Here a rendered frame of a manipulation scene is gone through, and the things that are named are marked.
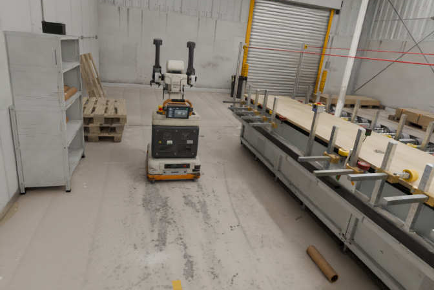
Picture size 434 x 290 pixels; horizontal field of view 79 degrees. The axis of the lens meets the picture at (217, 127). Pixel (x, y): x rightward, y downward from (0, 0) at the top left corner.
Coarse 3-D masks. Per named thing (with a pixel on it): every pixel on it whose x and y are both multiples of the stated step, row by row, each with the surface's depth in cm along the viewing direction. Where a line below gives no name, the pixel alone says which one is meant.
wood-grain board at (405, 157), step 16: (272, 96) 441; (288, 112) 335; (304, 112) 345; (304, 128) 276; (320, 128) 279; (352, 128) 293; (336, 144) 233; (352, 144) 237; (368, 144) 242; (384, 144) 248; (400, 144) 253; (368, 160) 203; (400, 160) 210; (416, 160) 214; (432, 160) 218; (432, 192) 162
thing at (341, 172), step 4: (316, 172) 182; (320, 172) 183; (324, 172) 184; (328, 172) 185; (332, 172) 186; (336, 172) 187; (340, 172) 188; (344, 172) 189; (348, 172) 190; (352, 172) 191; (364, 172) 194
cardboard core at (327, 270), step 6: (312, 246) 225; (312, 252) 220; (318, 252) 220; (312, 258) 219; (318, 258) 213; (324, 258) 214; (318, 264) 211; (324, 264) 207; (324, 270) 205; (330, 270) 202; (330, 276) 199; (336, 276) 202
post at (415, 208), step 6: (426, 168) 145; (432, 168) 142; (426, 174) 145; (432, 174) 144; (420, 180) 148; (426, 180) 145; (420, 186) 148; (426, 186) 145; (414, 204) 151; (420, 204) 149; (414, 210) 151; (408, 216) 154; (414, 216) 151; (408, 222) 154; (414, 222) 153; (408, 228) 154
